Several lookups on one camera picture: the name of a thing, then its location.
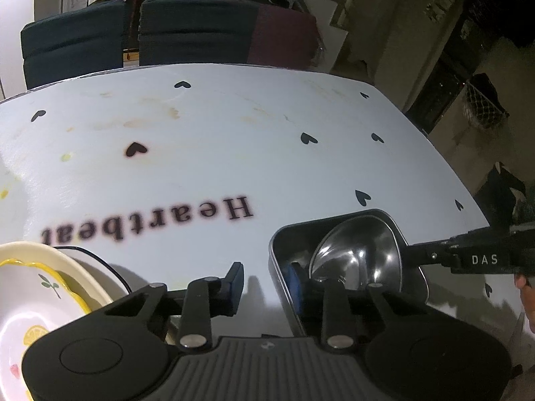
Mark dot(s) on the person's right hand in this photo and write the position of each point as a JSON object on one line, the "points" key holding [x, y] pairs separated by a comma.
{"points": [[528, 296]]}

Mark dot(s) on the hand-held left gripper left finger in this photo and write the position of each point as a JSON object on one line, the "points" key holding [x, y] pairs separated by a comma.
{"points": [[232, 292]]}

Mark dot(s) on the white leaf print plate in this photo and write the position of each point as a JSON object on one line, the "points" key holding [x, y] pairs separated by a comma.
{"points": [[105, 277]]}

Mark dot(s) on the maroon cloth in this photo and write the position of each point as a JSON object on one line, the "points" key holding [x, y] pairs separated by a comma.
{"points": [[284, 37]]}

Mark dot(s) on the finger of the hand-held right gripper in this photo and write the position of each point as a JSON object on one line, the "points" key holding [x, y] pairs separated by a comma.
{"points": [[426, 254]]}

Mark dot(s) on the black mesh basket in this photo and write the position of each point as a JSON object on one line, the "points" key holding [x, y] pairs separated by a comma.
{"points": [[487, 100]]}

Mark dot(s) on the small round steel bowl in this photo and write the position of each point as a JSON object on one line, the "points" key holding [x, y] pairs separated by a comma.
{"points": [[359, 250]]}

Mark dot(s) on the floral yellow rim bowl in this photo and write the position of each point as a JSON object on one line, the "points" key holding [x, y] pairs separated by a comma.
{"points": [[25, 300]]}

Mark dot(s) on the dark cloth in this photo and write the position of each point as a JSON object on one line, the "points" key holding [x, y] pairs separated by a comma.
{"points": [[501, 196]]}

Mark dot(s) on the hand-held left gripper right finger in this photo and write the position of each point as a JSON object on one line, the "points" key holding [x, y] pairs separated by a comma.
{"points": [[296, 288]]}

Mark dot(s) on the dark blue chair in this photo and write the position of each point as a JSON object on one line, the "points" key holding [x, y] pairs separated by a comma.
{"points": [[71, 41], [196, 33]]}

